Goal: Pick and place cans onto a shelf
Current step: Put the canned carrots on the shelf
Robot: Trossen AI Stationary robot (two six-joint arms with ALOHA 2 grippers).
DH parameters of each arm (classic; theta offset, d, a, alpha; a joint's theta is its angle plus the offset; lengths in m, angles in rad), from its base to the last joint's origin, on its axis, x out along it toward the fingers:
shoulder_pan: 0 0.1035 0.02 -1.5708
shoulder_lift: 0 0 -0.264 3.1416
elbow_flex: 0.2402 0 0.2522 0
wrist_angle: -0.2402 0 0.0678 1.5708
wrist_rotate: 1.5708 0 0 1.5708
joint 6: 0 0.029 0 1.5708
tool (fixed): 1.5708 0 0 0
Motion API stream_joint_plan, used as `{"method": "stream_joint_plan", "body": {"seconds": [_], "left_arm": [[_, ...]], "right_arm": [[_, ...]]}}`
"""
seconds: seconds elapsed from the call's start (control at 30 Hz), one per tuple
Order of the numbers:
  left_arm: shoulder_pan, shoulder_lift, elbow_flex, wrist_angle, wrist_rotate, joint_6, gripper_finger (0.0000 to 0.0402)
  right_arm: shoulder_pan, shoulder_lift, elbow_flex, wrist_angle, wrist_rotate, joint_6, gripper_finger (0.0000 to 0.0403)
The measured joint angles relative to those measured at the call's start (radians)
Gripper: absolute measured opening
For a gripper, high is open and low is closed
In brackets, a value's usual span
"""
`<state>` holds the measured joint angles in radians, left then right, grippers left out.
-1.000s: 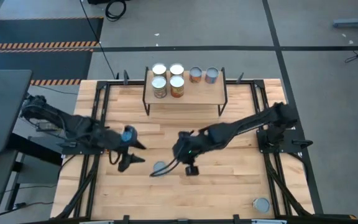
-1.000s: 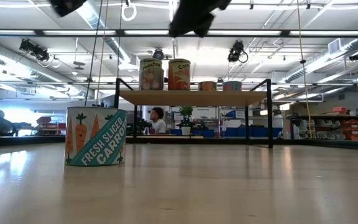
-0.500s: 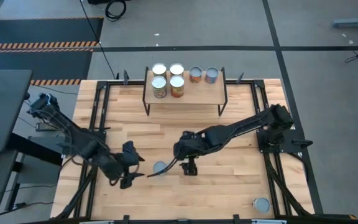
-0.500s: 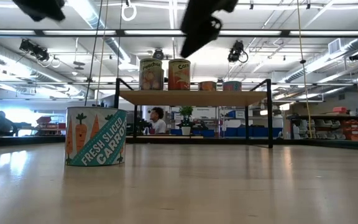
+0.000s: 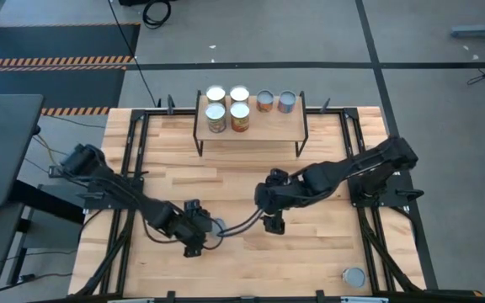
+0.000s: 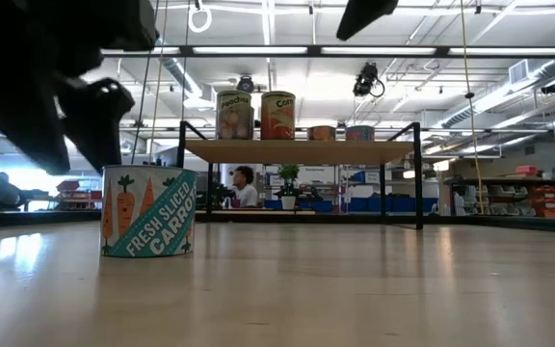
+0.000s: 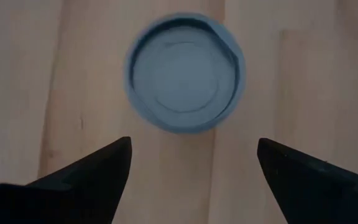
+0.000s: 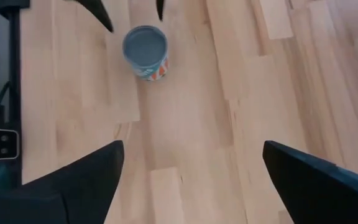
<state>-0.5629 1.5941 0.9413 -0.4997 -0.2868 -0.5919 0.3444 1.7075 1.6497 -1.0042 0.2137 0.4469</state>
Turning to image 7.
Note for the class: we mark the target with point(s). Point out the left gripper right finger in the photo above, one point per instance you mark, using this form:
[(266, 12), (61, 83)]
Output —
[(315, 193)]

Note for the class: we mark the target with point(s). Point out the fresh sliced carrots can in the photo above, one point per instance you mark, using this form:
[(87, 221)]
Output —
[(183, 74)]

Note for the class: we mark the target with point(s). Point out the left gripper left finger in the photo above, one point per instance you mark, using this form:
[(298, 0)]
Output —
[(82, 193)]

